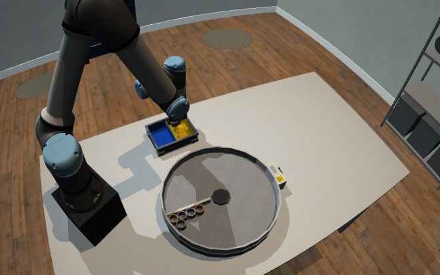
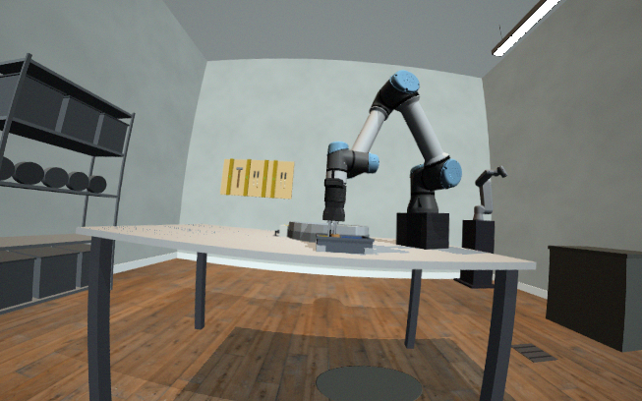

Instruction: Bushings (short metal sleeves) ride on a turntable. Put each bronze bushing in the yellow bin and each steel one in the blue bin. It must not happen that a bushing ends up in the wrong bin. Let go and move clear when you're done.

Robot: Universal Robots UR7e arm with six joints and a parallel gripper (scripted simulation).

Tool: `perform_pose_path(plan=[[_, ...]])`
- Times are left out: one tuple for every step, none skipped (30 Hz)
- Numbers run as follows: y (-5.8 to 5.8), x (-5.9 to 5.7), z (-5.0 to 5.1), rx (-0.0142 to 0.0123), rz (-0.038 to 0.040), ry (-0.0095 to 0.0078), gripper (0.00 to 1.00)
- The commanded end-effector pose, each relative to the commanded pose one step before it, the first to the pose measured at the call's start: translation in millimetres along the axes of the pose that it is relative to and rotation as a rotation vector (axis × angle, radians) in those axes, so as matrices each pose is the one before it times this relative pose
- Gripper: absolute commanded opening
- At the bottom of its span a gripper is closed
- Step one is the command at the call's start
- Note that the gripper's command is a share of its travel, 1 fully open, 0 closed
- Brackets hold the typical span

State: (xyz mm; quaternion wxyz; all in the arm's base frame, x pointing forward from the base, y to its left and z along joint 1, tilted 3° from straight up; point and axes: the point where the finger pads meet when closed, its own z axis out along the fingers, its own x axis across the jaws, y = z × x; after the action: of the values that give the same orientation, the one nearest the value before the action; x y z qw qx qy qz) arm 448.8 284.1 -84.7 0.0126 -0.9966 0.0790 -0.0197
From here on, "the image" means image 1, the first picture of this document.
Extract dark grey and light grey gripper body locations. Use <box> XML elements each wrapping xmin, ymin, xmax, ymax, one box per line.
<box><xmin>168</xmin><ymin>85</ymin><xmax>187</xmax><ymax>121</ymax></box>

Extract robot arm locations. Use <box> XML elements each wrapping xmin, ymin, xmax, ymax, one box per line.
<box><xmin>35</xmin><ymin>0</ymin><xmax>190</xmax><ymax>214</ymax></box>

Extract grey round turntable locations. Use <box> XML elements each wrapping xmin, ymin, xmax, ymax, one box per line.
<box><xmin>160</xmin><ymin>146</ymin><xmax>287</xmax><ymax>258</ymax></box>

